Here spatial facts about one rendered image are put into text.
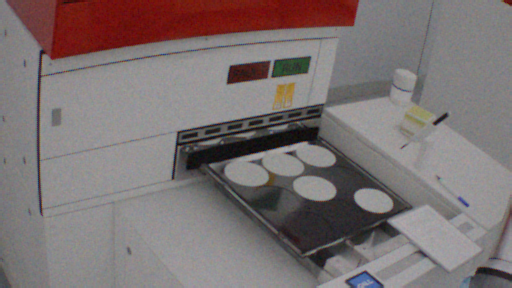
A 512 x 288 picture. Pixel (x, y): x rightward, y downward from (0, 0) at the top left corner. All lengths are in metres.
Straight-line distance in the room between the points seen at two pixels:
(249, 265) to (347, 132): 0.51
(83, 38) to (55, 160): 0.30
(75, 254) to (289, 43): 0.73
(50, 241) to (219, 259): 0.41
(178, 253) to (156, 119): 0.30
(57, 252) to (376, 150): 0.84
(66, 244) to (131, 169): 0.25
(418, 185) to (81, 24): 0.88
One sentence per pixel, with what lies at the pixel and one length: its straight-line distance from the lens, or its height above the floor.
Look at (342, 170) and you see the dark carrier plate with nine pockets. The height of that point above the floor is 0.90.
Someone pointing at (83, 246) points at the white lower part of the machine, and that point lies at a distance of 1.49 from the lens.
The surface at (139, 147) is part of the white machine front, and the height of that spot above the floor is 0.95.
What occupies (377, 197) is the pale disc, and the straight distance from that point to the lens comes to 1.51.
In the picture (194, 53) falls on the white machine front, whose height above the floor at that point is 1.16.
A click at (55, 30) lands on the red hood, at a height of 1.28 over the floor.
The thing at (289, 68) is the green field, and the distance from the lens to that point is 1.55.
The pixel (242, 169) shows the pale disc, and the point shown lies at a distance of 1.48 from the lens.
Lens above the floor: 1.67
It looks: 29 degrees down
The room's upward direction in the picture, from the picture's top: 11 degrees clockwise
